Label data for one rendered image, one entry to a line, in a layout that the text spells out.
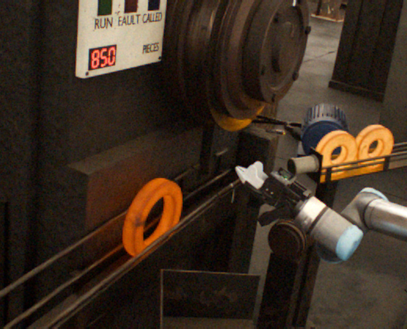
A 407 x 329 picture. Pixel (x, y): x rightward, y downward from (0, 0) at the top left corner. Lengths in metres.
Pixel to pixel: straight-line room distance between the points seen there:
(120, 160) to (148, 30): 0.29
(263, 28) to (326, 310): 1.41
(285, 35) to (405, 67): 2.85
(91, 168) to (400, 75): 3.23
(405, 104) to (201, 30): 3.06
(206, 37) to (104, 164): 0.35
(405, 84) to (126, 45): 3.15
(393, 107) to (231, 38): 3.05
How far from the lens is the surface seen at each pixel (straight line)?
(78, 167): 1.26
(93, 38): 1.19
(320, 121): 3.64
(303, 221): 1.54
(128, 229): 1.30
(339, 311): 2.48
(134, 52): 1.30
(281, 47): 1.42
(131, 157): 1.34
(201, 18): 1.31
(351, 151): 2.04
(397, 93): 4.27
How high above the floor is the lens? 1.39
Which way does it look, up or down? 21 degrees down
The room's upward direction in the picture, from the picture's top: 9 degrees clockwise
